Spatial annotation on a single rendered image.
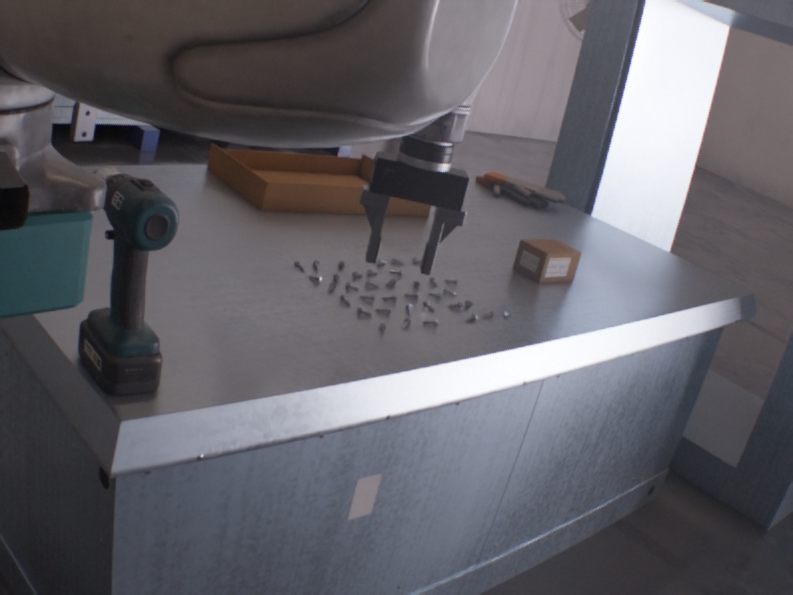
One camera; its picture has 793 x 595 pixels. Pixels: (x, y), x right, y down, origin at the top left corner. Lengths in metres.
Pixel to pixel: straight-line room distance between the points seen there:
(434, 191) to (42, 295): 0.80
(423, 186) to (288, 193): 0.60
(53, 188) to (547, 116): 8.52
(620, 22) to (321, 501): 1.91
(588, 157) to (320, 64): 2.51
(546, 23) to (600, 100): 5.84
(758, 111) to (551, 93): 3.28
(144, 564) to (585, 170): 2.04
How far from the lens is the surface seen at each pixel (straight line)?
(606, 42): 2.80
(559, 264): 1.76
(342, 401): 1.12
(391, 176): 1.18
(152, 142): 4.92
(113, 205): 0.95
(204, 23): 0.31
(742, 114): 11.18
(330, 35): 0.30
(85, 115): 0.95
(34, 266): 0.49
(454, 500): 1.57
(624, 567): 2.15
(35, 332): 1.15
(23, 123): 0.49
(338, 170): 2.18
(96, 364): 1.00
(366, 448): 1.30
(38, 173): 0.50
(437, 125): 1.18
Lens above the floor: 1.14
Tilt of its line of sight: 18 degrees down
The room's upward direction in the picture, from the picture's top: 14 degrees clockwise
